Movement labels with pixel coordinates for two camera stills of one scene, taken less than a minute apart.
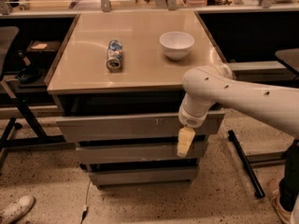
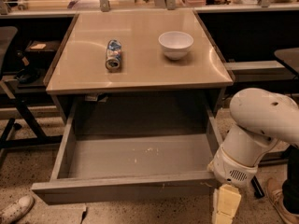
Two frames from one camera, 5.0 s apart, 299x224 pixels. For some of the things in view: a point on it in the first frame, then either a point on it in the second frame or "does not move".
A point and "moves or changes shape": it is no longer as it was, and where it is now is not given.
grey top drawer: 135,128 moves or changes shape
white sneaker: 18,209 does not move
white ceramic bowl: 177,45 does not move
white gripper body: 191,119 -> 233,169
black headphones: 31,74 does not move
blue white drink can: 114,55 does not move
